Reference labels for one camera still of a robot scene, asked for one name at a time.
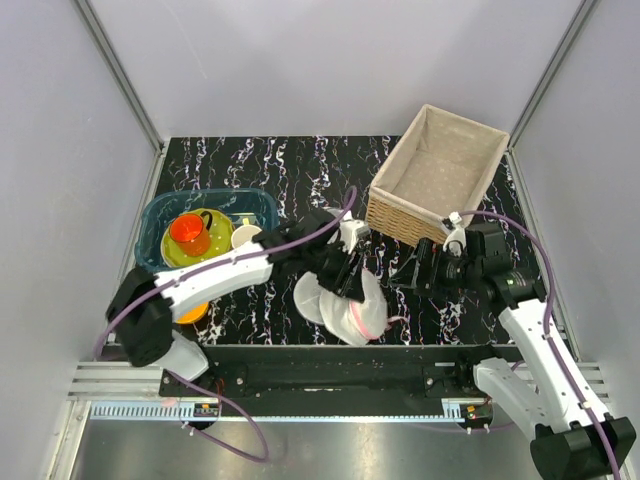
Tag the orange mug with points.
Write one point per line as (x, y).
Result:
(190, 232)

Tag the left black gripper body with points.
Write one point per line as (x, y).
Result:
(330, 267)

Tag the orange bowl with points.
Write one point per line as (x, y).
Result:
(193, 316)

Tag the yellow-green plate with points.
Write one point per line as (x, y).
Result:
(220, 234)

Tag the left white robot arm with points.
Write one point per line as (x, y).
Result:
(146, 305)

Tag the grey-trimmed mesh laundry bag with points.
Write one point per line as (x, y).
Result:
(306, 295)

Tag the teal plastic tub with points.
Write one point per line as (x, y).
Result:
(242, 205)

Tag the cream mug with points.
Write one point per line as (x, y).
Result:
(244, 234)

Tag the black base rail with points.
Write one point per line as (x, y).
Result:
(341, 381)

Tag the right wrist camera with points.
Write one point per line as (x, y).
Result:
(455, 242)

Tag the pink-trimmed mesh laundry bag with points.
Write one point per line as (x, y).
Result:
(356, 323)

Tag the wicker basket with liner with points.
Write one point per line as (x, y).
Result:
(443, 163)

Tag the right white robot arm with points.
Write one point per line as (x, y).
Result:
(572, 433)

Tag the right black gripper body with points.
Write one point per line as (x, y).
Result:
(448, 272)

